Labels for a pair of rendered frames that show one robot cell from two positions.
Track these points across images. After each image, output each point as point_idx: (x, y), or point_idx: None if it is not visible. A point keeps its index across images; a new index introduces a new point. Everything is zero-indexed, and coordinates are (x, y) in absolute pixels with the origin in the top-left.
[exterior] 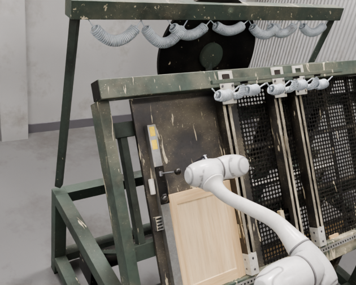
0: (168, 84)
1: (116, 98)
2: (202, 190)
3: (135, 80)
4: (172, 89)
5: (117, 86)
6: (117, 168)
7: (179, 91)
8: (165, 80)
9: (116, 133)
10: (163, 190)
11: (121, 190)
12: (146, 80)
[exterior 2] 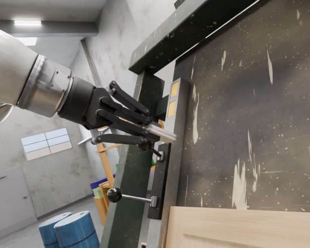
0: (191, 5)
1: (143, 63)
2: (253, 221)
3: (157, 30)
4: (194, 8)
5: (141, 48)
6: (126, 147)
7: (208, 3)
8: (189, 1)
9: (161, 108)
10: (155, 190)
11: (119, 177)
12: (167, 21)
